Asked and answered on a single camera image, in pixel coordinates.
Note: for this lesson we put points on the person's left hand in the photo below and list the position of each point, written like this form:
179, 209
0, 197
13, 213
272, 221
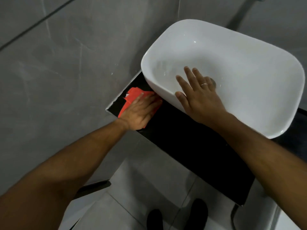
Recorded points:
136, 114

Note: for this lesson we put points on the person's right hand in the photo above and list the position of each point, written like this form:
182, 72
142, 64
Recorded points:
203, 105

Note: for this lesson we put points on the person's left middle finger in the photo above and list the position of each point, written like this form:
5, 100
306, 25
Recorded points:
154, 104

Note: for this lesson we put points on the person's right middle finger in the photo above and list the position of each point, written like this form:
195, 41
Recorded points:
191, 77

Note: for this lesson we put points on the person's right thumb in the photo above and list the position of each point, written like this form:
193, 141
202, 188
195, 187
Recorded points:
181, 99

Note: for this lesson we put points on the person's left little finger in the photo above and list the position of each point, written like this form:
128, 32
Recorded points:
139, 98

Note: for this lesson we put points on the person's right little finger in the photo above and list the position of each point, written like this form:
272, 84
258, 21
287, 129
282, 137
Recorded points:
211, 84

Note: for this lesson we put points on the red cleaning cloth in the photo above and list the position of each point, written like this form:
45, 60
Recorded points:
130, 94

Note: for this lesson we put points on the white ceramic sink basin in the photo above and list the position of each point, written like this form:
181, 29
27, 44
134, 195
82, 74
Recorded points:
251, 76

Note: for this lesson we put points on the person's right forearm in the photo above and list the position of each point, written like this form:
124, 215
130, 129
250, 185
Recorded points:
268, 160

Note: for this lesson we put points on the person's left forearm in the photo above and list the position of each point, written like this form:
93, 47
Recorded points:
60, 177

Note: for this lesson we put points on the black vanity counter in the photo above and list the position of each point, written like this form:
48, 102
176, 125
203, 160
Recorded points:
191, 146

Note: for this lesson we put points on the person's black left shoe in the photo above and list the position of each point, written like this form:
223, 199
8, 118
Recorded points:
154, 220

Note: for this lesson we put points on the person's black shoe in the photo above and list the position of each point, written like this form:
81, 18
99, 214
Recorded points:
154, 220
197, 214

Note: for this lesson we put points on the person's black right shoe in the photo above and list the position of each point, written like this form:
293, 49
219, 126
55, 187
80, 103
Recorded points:
197, 214

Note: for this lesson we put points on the white bathroom fixture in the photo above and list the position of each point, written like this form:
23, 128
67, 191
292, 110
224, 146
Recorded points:
261, 213

